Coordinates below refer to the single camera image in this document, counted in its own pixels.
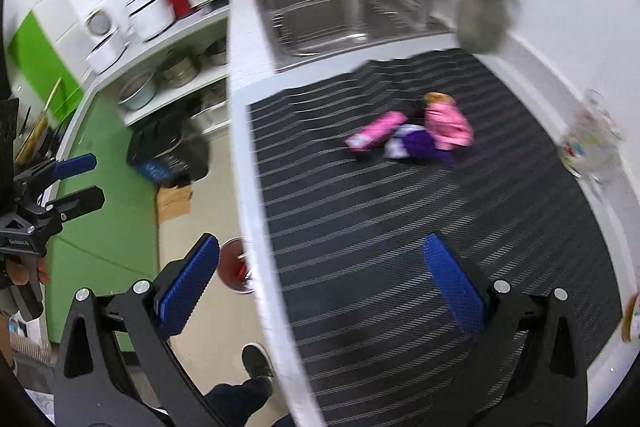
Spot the grey-green lidded tumbler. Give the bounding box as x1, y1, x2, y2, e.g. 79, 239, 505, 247
457, 0, 519, 54

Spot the black white-striped mat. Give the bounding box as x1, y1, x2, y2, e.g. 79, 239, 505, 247
244, 47, 624, 427

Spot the white lidded pot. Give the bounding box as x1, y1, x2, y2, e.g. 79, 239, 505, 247
82, 9, 134, 74

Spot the metal pot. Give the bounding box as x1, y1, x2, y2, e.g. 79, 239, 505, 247
157, 52, 199, 88
205, 39, 229, 68
117, 71, 159, 111

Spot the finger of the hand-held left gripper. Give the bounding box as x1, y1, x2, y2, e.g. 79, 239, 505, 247
14, 153, 98, 188
31, 186, 106, 222

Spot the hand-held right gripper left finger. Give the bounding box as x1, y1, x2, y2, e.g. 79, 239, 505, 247
52, 232, 222, 427

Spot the stainless steel sink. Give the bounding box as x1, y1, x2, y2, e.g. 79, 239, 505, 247
252, 0, 452, 74

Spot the person's black shoe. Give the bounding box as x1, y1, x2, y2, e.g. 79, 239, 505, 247
241, 342, 275, 381

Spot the person's left hand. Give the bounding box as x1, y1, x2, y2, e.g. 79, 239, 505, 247
0, 254, 52, 290

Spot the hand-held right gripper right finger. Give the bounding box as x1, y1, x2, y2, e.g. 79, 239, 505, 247
422, 233, 594, 427

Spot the white storage shelf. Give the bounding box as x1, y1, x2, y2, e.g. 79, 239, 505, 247
64, 2, 234, 130

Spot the printed glass mug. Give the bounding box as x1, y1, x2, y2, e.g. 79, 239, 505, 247
557, 89, 626, 184

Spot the cardboard box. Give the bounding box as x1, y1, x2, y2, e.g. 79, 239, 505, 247
156, 184, 194, 223

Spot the black bag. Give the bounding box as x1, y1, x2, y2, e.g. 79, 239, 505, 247
125, 106, 212, 186

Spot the person's dark trouser leg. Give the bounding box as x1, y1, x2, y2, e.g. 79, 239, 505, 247
204, 376, 297, 427

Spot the purple white wrapper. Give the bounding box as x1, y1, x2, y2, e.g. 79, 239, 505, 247
383, 122, 457, 166

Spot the white rice cooker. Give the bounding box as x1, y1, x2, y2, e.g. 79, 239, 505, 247
122, 0, 177, 42

